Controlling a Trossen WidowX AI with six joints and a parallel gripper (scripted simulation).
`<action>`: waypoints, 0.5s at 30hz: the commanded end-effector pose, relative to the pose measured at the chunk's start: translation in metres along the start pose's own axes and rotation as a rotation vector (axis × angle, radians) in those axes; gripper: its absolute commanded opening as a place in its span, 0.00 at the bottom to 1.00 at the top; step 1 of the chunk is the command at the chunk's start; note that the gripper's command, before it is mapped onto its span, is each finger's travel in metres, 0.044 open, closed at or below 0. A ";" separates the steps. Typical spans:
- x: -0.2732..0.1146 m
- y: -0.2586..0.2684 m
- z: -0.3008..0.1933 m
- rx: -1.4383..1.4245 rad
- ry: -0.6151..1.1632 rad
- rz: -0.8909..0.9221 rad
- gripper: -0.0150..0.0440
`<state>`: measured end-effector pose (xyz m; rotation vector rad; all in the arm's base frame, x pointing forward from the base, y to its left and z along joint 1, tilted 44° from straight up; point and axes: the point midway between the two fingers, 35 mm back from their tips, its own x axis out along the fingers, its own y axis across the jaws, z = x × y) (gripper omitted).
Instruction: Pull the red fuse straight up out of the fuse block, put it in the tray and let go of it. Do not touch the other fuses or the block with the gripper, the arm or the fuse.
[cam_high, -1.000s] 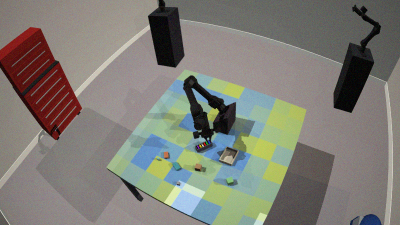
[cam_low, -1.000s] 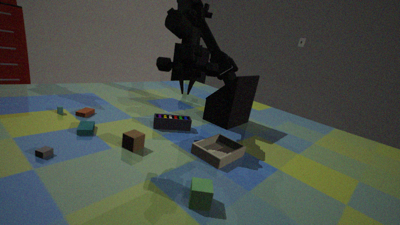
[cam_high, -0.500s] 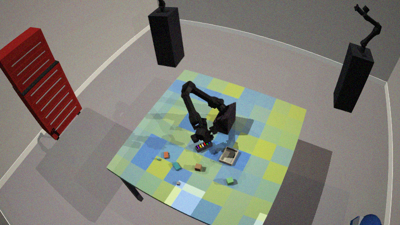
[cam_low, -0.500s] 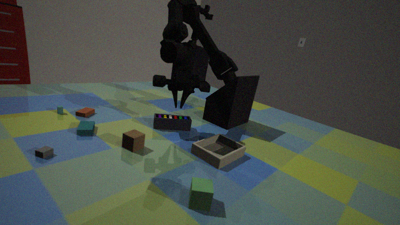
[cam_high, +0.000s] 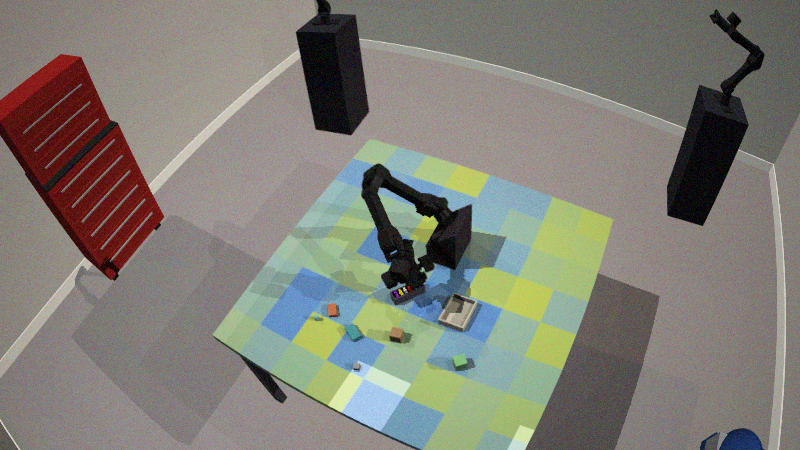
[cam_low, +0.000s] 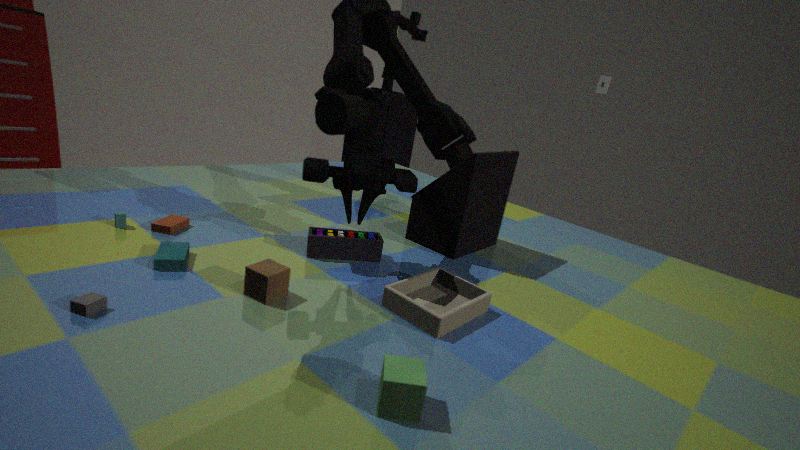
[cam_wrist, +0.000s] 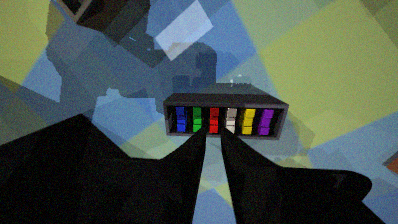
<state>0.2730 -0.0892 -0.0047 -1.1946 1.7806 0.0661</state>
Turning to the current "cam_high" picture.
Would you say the beige rectangular tray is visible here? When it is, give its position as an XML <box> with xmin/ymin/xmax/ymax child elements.
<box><xmin>438</xmin><ymin>292</ymin><xmax>477</xmax><ymax>333</ymax></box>

